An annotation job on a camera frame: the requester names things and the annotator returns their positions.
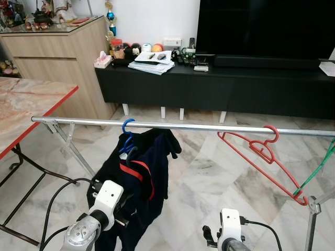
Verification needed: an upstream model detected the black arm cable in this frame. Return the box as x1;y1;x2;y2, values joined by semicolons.
39;178;101;251
240;217;283;251

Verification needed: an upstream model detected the silver metal clothes rack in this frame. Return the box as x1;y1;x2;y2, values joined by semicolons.
31;116;335;251

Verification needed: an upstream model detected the white paper sheet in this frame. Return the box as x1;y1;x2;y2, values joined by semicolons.
318;60;335;77

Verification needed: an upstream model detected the gold and blue trophy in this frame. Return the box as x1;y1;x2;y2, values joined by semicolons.
104;0;117;37

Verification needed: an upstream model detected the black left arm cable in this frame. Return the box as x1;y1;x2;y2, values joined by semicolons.
39;178;101;251

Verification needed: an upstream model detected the red-lidded jar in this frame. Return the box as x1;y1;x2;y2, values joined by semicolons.
111;38;124;53

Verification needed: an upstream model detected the white wall socket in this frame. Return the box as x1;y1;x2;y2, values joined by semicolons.
163;38;182;49

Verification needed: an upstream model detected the pink tissue box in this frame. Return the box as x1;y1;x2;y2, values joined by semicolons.
94;51;113;69

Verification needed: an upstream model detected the stack of white papers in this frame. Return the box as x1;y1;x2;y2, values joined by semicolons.
128;51;176;75

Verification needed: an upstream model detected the black teapot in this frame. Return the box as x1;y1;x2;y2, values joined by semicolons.
31;8;54;26

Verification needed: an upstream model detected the green plastic hanger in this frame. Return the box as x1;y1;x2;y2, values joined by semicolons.
292;139;335;197

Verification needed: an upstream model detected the light wooden cabinet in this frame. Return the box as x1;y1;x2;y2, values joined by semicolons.
0;16;117;120

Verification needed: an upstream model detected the white figurine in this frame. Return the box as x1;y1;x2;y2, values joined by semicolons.
51;0;78;22

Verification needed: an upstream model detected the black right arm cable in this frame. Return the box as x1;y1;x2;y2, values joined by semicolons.
240;217;283;251

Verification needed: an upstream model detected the black flat television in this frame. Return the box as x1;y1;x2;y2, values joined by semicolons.
196;0;335;59

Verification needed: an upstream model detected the red plastic hanger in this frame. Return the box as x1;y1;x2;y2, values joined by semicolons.
217;124;309;206

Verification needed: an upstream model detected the blue plastic hanger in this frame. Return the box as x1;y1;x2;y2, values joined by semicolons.
119;118;138;156

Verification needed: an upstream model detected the black television console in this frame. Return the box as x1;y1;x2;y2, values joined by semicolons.
95;58;335;121

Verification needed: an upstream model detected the navy polo shirt red trim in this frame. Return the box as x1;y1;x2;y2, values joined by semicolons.
86;146;173;251

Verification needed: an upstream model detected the marble table with red edge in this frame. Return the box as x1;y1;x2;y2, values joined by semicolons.
0;77;79;246

